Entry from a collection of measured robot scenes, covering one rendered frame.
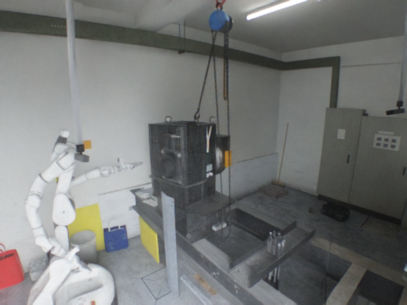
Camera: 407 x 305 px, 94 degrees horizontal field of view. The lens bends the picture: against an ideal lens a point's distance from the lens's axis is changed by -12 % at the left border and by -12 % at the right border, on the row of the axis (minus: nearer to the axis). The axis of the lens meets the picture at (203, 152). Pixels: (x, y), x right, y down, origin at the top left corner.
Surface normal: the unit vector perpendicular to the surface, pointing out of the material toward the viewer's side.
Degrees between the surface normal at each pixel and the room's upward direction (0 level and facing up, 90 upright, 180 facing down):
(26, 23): 90
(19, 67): 90
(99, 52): 90
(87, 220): 87
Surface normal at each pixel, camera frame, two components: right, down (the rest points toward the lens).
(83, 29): 0.62, 0.18
